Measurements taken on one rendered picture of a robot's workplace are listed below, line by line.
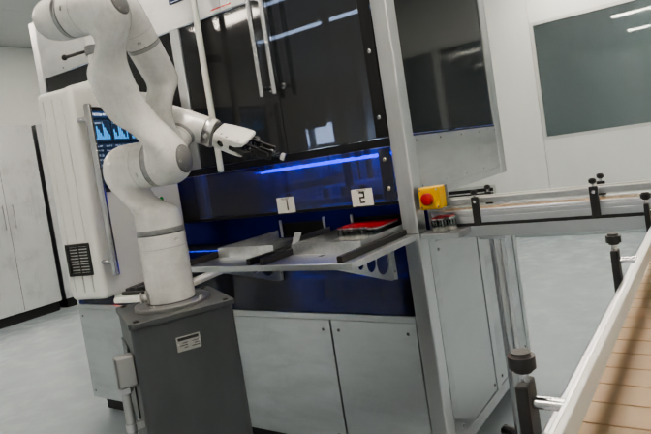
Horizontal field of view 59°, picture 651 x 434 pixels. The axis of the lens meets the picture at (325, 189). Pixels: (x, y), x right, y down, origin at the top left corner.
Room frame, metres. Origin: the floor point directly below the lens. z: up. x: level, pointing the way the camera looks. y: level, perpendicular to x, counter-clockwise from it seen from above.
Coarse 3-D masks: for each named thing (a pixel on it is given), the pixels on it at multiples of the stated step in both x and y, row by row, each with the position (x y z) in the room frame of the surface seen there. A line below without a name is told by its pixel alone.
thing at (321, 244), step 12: (396, 228) 1.87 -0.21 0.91; (312, 240) 1.92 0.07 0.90; (324, 240) 1.97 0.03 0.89; (336, 240) 1.99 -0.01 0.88; (348, 240) 1.95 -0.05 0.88; (360, 240) 1.68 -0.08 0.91; (372, 240) 1.74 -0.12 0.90; (300, 252) 1.81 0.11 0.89; (312, 252) 1.79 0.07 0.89; (324, 252) 1.76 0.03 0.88; (336, 252) 1.73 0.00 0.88
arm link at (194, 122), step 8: (176, 112) 1.64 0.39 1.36; (184, 112) 1.64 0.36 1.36; (192, 112) 1.65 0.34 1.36; (176, 120) 1.62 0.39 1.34; (184, 120) 1.63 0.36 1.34; (192, 120) 1.63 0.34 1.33; (200, 120) 1.63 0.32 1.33; (184, 128) 1.61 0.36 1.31; (192, 128) 1.62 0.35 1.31; (200, 128) 1.62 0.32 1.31; (192, 136) 1.63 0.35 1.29; (200, 136) 1.63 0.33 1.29
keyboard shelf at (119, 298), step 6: (198, 276) 2.14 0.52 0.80; (204, 276) 2.14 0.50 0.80; (210, 276) 2.16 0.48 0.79; (198, 282) 2.09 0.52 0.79; (120, 294) 2.07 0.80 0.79; (138, 294) 1.95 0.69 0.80; (114, 300) 1.96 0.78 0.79; (120, 300) 1.95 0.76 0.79; (126, 300) 1.94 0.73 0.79; (132, 300) 1.93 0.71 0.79; (138, 300) 1.92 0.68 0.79
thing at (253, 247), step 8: (272, 232) 2.27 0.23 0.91; (312, 232) 2.06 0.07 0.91; (320, 232) 2.10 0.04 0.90; (248, 240) 2.15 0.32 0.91; (256, 240) 2.19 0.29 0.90; (264, 240) 2.23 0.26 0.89; (272, 240) 2.25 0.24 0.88; (280, 240) 2.22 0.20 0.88; (288, 240) 1.94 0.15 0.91; (224, 248) 2.01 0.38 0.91; (232, 248) 1.98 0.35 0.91; (240, 248) 1.96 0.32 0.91; (248, 248) 1.94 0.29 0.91; (256, 248) 1.92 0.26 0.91; (264, 248) 1.90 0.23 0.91; (272, 248) 1.88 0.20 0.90; (224, 256) 2.01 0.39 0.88; (232, 256) 1.99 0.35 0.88; (240, 256) 1.96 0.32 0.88; (248, 256) 1.94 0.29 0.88
